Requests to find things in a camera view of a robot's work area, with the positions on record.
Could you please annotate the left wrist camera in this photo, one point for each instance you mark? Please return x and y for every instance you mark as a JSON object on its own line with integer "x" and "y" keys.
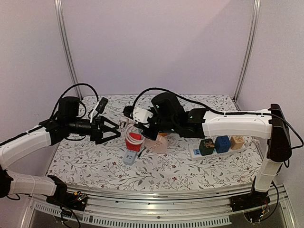
{"x": 99, "y": 108}

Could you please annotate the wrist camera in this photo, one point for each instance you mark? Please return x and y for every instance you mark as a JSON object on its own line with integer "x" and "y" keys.
{"x": 99, "y": 108}
{"x": 137, "y": 114}

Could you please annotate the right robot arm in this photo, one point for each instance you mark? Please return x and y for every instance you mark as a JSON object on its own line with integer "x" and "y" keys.
{"x": 172, "y": 113}

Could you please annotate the red cube socket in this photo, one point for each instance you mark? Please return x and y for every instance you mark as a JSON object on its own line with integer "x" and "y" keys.
{"x": 134, "y": 142}

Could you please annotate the left aluminium frame post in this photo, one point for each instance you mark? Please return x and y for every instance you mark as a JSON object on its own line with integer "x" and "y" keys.
{"x": 64, "y": 39}

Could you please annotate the pink round power strip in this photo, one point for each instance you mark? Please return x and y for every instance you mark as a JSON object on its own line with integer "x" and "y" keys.
{"x": 160, "y": 145}

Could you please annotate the beige cube socket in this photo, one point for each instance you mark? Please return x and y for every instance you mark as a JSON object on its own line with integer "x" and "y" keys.
{"x": 236, "y": 142}

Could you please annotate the dark green cube socket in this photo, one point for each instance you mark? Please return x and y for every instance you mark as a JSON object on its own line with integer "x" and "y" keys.
{"x": 206, "y": 147}

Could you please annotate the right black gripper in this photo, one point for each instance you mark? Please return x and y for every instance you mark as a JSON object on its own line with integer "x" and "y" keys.
{"x": 151, "y": 132}

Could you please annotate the floral table mat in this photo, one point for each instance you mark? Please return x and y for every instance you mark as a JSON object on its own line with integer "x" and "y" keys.
{"x": 82, "y": 162}

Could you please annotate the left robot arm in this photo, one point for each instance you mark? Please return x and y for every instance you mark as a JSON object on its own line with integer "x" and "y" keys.
{"x": 63, "y": 122}

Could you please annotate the blue cube socket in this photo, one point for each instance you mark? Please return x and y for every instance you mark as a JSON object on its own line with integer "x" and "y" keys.
{"x": 222, "y": 144}

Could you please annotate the right aluminium frame post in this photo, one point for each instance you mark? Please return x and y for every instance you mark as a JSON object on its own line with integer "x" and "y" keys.
{"x": 248, "y": 51}

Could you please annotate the aluminium frame post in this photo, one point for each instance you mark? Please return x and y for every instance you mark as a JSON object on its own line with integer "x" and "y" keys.
{"x": 248, "y": 51}
{"x": 64, "y": 39}

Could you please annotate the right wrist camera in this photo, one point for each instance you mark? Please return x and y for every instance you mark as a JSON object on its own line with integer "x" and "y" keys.
{"x": 137, "y": 114}

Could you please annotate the front aluminium rail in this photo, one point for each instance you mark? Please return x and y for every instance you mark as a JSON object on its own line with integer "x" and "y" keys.
{"x": 208, "y": 208}

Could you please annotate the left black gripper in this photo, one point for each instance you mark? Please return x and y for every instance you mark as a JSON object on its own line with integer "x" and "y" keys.
{"x": 96, "y": 134}

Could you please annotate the light blue power strip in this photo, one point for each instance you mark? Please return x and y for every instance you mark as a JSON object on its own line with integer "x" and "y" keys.
{"x": 129, "y": 157}

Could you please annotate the white multicolour power strip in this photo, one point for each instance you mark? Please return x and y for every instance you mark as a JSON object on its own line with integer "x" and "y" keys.
{"x": 195, "y": 153}

